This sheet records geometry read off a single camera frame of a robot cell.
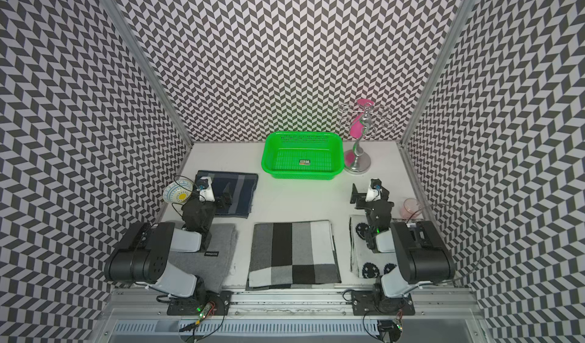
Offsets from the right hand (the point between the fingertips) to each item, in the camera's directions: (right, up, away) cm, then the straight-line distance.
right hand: (365, 187), depth 90 cm
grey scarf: (-56, -26, -13) cm, 63 cm away
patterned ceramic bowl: (-79, -3, +6) cm, 79 cm away
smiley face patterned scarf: (-4, -25, -13) cm, 28 cm away
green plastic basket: (-25, +13, +24) cm, 37 cm away
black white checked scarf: (-29, -24, -10) cm, 38 cm away
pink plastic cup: (+19, -9, +2) cm, 21 cm away
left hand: (-59, +1, 0) cm, 59 cm away
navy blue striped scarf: (-52, -1, +8) cm, 52 cm away
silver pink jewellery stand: (0, +30, +15) cm, 34 cm away
